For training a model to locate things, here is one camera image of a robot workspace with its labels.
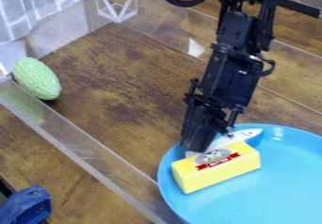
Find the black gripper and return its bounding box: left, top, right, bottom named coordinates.
left=181, top=43, right=264, bottom=152

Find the blue oval tray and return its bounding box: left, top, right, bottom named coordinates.
left=157, top=124, right=322, bottom=224

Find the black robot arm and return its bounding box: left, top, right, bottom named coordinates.
left=181, top=0, right=277, bottom=152

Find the white toy fish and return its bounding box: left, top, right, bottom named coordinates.
left=184, top=127, right=264, bottom=158

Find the yellow butter block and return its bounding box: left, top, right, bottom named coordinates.
left=170, top=141, right=260, bottom=194

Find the clear acrylic front barrier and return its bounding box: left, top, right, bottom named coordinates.
left=0, top=76, right=182, bottom=224

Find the clear acrylic barrier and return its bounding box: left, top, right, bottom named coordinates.
left=0, top=76, right=182, bottom=224
left=122, top=0, right=322, bottom=113

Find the clear acrylic back barrier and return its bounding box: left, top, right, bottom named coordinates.
left=122, top=0, right=322, bottom=113

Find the green bitter gourd toy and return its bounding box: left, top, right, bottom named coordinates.
left=11, top=57, right=61, bottom=100

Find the blue clamp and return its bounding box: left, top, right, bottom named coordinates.
left=0, top=185, right=53, bottom=224

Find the white patterned curtain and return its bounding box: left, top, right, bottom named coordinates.
left=0, top=0, right=81, bottom=45

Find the clear acrylic corner bracket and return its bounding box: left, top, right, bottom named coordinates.
left=96, top=0, right=137, bottom=24

